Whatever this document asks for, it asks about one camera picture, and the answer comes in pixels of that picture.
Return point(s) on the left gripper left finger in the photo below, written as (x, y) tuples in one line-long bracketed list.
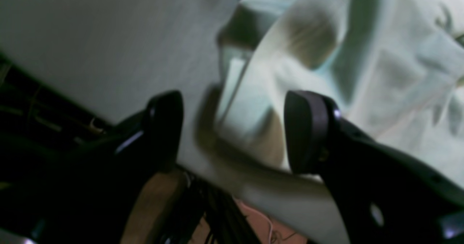
[(87, 196)]

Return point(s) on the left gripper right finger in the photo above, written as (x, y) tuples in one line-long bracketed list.
[(384, 196)]

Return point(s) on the light green polo t-shirt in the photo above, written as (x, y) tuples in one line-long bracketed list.
[(394, 67)]

